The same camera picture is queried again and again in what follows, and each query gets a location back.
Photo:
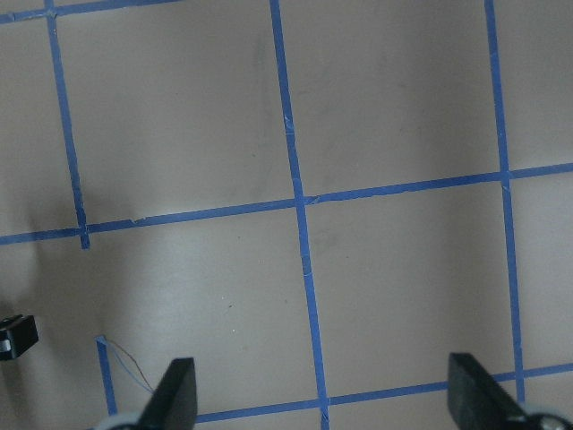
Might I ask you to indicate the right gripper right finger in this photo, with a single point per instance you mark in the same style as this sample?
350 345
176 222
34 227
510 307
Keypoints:
476 401

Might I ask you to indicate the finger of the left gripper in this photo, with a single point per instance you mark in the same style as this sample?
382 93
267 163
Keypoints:
18 334

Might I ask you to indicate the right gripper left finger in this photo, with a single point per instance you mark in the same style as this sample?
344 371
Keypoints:
174 404

